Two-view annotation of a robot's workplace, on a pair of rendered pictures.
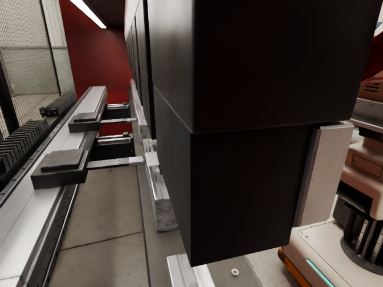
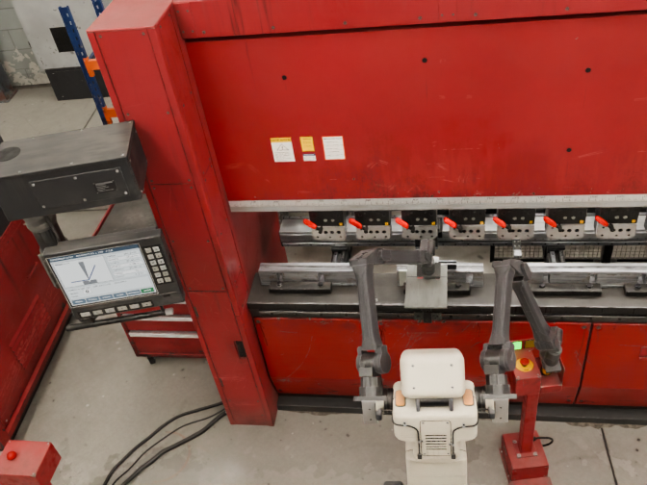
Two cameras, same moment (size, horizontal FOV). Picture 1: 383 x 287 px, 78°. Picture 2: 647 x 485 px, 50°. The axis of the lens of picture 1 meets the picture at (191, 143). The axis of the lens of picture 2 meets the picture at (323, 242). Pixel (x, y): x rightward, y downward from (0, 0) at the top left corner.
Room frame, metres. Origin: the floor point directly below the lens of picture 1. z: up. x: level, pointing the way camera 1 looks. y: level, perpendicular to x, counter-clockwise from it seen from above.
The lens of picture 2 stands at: (1.30, -2.13, 3.17)
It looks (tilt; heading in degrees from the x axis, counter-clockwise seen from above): 40 degrees down; 119
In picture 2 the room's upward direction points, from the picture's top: 10 degrees counter-clockwise
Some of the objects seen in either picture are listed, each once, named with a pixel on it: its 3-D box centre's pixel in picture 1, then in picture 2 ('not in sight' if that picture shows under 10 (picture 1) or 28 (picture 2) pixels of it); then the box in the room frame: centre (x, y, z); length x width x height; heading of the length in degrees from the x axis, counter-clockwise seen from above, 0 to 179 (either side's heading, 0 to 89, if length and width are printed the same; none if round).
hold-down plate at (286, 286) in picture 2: not in sight; (300, 287); (0.02, -0.12, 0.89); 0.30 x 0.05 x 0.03; 15
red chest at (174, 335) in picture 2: not in sight; (169, 284); (-0.96, 0.04, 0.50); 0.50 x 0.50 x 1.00; 15
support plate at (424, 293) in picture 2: not in sight; (426, 286); (0.62, -0.05, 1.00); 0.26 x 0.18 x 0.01; 105
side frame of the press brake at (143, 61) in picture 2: not in sight; (224, 215); (-0.40, 0.01, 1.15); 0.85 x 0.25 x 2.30; 105
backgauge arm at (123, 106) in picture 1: (88, 113); not in sight; (1.79, 0.81, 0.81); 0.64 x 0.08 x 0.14; 105
